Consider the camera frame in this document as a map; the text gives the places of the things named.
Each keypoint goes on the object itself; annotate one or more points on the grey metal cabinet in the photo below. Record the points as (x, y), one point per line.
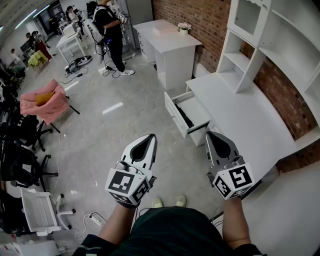
(141, 15)

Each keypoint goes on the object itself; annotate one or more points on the white hutch shelf unit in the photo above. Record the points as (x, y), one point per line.
(280, 32)

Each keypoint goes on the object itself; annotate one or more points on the yellow-green tablecloth table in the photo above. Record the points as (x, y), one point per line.
(37, 58)

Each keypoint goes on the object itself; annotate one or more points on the white drawer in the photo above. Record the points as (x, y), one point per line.
(197, 110)

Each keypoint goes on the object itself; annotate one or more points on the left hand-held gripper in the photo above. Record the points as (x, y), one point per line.
(120, 181)

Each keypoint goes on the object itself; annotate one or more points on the orange cushion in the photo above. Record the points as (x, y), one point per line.
(43, 98)

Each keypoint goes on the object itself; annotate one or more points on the white mesh office chair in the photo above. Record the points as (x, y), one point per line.
(37, 212)

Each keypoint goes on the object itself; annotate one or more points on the white floor power strip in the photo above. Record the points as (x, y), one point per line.
(103, 70)

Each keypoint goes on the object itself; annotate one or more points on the black umbrella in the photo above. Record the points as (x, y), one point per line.
(183, 115)

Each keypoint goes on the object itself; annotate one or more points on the pink flowers in white pot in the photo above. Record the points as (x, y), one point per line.
(184, 27)

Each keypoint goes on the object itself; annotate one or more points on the ceiling light strip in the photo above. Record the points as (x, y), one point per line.
(25, 19)
(41, 11)

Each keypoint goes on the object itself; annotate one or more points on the person's right shoe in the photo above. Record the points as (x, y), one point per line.
(181, 200)

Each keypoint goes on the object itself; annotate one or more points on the white cluttered worktable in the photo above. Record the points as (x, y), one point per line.
(30, 248)

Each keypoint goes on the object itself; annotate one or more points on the person's right forearm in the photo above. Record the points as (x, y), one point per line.
(235, 222)

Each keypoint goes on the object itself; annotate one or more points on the person's left forearm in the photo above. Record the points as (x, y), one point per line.
(116, 225)

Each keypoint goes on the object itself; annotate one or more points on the pink armchair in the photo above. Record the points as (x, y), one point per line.
(50, 110)

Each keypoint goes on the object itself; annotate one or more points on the flat pink box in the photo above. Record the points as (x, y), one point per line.
(165, 30)

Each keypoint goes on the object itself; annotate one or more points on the person's shoe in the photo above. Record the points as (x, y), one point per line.
(181, 200)
(157, 202)

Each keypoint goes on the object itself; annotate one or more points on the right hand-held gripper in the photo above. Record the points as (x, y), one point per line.
(232, 180)

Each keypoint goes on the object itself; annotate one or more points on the black round floor device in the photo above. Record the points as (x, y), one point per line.
(80, 62)

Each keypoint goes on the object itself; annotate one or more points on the person's left shoe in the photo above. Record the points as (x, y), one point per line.
(157, 202)

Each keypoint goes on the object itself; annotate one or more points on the black office chair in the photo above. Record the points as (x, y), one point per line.
(25, 130)
(17, 162)

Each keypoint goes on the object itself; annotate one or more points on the dark knit glove cuff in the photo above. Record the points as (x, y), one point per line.
(127, 204)

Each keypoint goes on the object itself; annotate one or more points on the white background table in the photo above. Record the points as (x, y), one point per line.
(71, 42)

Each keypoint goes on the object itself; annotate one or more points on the person's dark clothing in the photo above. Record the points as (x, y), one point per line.
(170, 232)

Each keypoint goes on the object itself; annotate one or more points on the white box appliance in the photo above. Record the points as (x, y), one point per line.
(70, 30)

